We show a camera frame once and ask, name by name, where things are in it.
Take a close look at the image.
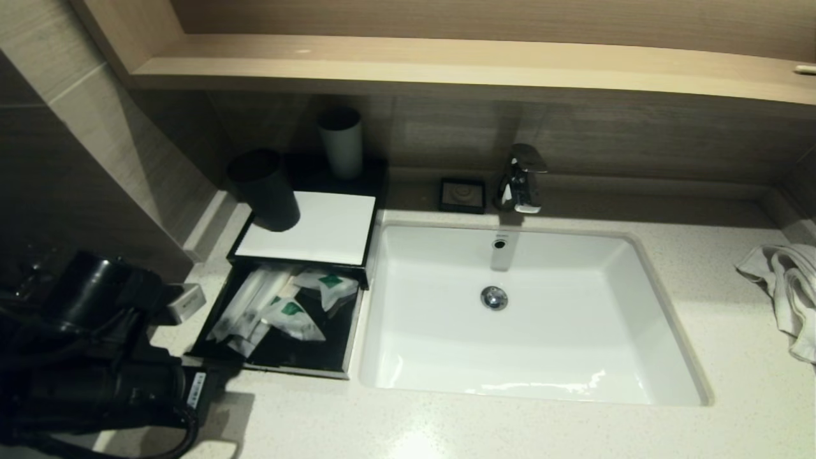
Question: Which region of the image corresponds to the chrome faucet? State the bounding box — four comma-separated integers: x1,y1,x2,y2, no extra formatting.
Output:
494,144,549,215

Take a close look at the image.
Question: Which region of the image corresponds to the black cup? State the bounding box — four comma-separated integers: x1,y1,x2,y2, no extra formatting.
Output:
228,149,302,231

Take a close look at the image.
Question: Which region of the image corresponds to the black square soap dish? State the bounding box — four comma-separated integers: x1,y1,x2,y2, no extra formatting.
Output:
438,178,487,215

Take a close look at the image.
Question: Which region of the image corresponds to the white towel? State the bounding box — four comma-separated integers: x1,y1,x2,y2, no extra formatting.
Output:
733,244,816,365

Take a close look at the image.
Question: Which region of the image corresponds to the black box with white top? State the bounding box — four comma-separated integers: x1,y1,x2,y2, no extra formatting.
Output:
229,190,378,291

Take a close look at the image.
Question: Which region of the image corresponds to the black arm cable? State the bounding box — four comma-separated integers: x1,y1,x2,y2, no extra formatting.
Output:
0,408,200,459

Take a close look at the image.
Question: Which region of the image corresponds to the long white toothbrush packet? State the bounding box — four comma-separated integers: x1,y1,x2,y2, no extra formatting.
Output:
229,268,300,358
207,268,278,345

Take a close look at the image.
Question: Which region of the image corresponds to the black glossy tray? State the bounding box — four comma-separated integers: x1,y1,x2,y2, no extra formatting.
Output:
280,153,391,224

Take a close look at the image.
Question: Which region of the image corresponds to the dark metal valve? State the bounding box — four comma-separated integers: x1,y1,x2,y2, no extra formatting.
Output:
0,252,55,297

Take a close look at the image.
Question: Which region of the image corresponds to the light wooden shelf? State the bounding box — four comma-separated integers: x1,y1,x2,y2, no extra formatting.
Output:
70,0,816,106

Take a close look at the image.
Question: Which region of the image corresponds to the black glossy drawer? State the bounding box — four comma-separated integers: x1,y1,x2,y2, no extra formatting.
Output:
185,260,367,381

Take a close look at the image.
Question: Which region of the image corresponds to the white ceramic sink basin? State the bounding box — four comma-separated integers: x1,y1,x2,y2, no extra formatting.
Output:
358,220,713,407

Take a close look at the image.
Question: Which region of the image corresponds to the small white rectangular block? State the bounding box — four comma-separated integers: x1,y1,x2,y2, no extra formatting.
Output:
153,282,207,327

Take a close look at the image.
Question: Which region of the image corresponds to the small white green-label sachet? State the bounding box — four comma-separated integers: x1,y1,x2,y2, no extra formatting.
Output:
293,268,360,313
260,296,327,344

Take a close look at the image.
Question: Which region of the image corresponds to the grey cup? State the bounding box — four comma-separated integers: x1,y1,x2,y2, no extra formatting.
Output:
317,108,364,180

